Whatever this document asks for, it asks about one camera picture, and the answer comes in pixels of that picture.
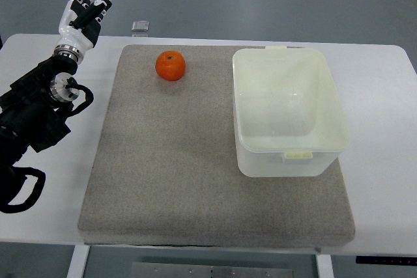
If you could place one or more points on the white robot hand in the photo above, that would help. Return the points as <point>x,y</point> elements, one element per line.
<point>80,25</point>

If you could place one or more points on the orange fruit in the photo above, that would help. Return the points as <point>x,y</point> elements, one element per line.
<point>170,65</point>

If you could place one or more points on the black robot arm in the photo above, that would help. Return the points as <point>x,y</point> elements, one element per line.
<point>35,109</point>

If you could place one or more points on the white plastic box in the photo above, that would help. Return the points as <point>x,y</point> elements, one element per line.
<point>288,118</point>

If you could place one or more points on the small clear plastic object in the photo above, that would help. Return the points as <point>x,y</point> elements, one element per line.
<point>140,26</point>

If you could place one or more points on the grey felt mat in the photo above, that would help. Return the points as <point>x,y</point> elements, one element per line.
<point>166,171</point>

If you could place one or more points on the black table control panel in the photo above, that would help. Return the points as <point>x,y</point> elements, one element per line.
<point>394,261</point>

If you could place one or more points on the white table leg frame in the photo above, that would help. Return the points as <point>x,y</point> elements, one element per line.
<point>78,261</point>

